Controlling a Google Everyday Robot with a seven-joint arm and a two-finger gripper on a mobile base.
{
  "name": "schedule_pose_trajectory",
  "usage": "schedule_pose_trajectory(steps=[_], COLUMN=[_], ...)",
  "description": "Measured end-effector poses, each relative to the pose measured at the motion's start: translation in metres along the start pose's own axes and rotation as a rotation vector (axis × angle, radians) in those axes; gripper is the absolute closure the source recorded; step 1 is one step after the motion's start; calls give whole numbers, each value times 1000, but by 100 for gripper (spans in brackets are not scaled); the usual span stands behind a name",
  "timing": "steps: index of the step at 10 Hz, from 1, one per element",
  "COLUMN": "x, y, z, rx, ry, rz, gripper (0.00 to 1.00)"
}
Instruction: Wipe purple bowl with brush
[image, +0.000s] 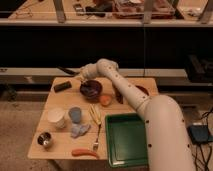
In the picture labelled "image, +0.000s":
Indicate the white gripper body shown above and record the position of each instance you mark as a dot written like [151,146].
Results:
[88,71]

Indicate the purple bowl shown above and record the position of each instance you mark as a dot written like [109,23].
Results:
[91,89]

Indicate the black handled brush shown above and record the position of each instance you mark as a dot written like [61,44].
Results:
[74,74]

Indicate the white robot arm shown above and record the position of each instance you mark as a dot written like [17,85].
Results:
[166,134]

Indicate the black rectangular block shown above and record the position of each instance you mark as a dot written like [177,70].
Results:
[62,86]

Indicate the orange round fruit toy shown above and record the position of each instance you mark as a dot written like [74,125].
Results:
[105,100]

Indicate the dark red sausage toy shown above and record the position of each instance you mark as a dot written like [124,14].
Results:
[119,96]

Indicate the white paper cup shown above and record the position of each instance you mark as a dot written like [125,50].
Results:
[56,117]

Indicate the dark red plate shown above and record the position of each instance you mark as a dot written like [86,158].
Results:
[144,90]

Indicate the wooden table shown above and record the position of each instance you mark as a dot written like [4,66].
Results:
[63,143]

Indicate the cluttered red tray on shelf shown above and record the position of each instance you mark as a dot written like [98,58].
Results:
[135,9]

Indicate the metal fork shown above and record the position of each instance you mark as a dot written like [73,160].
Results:
[96,143]

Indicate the green plastic tray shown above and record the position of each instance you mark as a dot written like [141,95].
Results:
[126,140]

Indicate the orange carrot toy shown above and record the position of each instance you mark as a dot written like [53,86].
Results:
[84,152]

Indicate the small metal cup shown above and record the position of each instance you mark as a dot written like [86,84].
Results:
[45,139]

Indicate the black box on right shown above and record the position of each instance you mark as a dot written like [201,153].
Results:
[199,70]

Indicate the blue floor pedal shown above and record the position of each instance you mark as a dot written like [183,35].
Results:
[199,134]

